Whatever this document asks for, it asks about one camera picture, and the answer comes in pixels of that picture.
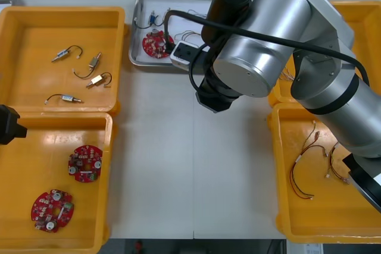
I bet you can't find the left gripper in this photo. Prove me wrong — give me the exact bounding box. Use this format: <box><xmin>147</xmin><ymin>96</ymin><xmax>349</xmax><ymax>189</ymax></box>
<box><xmin>0</xmin><ymin>104</ymin><xmax>29</xmax><ymax>146</ymax></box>

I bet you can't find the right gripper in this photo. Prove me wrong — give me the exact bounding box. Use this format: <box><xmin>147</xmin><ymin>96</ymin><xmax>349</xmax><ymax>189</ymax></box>
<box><xmin>195</xmin><ymin>85</ymin><xmax>239</xmax><ymax>114</ymax></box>

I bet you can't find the yellow-orange plastic bin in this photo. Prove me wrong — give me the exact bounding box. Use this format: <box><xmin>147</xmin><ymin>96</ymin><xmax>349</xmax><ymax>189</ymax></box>
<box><xmin>0</xmin><ymin>5</ymin><xmax>126</xmax><ymax>115</ymax></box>
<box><xmin>267</xmin><ymin>0</ymin><xmax>381</xmax><ymax>109</ymax></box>
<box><xmin>266</xmin><ymin>102</ymin><xmax>381</xmax><ymax>244</ymax></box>
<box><xmin>0</xmin><ymin>111</ymin><xmax>116</xmax><ymax>252</ymax></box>

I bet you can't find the solenoid with blue label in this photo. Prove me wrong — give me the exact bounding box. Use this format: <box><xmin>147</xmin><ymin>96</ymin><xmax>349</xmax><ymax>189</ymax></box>
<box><xmin>44</xmin><ymin>93</ymin><xmax>85</xmax><ymax>106</ymax></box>
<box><xmin>133</xmin><ymin>10</ymin><xmax>165</xmax><ymax>30</ymax></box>
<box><xmin>51</xmin><ymin>45</ymin><xmax>83</xmax><ymax>64</ymax></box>

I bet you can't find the round red circuit board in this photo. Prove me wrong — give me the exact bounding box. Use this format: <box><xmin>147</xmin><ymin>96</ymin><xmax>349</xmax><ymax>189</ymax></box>
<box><xmin>142</xmin><ymin>29</ymin><xmax>167</xmax><ymax>59</ymax></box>
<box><xmin>67</xmin><ymin>144</ymin><xmax>104</xmax><ymax>183</ymax></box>
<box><xmin>30</xmin><ymin>189</ymin><xmax>75</xmax><ymax>234</ymax></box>

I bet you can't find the brass-coloured metal solenoid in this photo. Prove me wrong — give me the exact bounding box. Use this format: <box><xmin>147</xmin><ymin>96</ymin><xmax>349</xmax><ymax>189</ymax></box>
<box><xmin>86</xmin><ymin>72</ymin><xmax>114</xmax><ymax>89</ymax></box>

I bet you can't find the steel tray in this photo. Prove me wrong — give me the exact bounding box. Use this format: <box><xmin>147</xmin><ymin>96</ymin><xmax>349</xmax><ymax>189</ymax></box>
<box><xmin>128</xmin><ymin>0</ymin><xmax>220</xmax><ymax>68</ymax></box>

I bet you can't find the silver metal solenoid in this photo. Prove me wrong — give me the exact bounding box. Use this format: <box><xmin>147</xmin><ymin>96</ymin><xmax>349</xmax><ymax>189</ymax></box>
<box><xmin>72</xmin><ymin>52</ymin><xmax>103</xmax><ymax>80</ymax></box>

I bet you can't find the thin pale wire harness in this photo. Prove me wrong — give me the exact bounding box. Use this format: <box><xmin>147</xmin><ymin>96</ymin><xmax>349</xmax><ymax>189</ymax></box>
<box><xmin>174</xmin><ymin>29</ymin><xmax>204</xmax><ymax>44</ymax></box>
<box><xmin>186</xmin><ymin>9</ymin><xmax>210</xmax><ymax>20</ymax></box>

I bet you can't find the pile of wire harnesses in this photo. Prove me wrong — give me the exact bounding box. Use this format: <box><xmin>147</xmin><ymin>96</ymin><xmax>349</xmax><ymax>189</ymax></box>
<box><xmin>280</xmin><ymin>67</ymin><xmax>299</xmax><ymax>83</ymax></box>

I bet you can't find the thin red-black wire harness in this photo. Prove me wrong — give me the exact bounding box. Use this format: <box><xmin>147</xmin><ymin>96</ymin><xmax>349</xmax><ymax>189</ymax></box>
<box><xmin>289</xmin><ymin>144</ymin><xmax>329</xmax><ymax>202</ymax></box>
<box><xmin>296</xmin><ymin>120</ymin><xmax>321</xmax><ymax>161</ymax></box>
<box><xmin>323</xmin><ymin>142</ymin><xmax>351</xmax><ymax>186</ymax></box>

